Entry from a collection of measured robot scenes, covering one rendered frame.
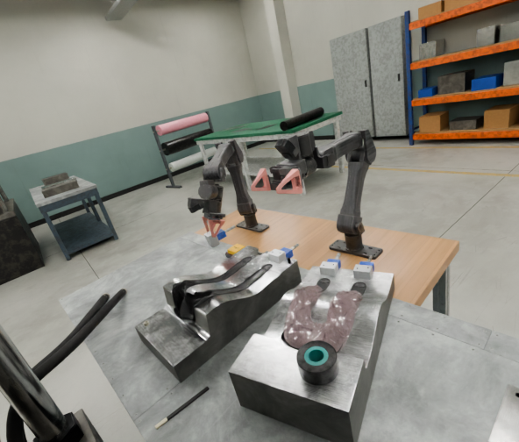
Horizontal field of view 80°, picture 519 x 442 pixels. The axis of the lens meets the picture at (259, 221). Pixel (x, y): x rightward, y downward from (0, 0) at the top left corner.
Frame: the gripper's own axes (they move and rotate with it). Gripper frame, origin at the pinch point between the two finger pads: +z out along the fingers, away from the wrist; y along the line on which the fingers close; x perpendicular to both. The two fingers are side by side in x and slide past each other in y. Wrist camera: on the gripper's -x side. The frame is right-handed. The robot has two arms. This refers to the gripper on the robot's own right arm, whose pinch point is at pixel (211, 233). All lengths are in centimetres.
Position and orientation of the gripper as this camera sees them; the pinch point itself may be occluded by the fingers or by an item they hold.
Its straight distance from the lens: 129.4
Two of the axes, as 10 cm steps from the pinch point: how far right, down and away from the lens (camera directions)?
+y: 4.8, 1.7, -8.6
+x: 8.7, 0.4, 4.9
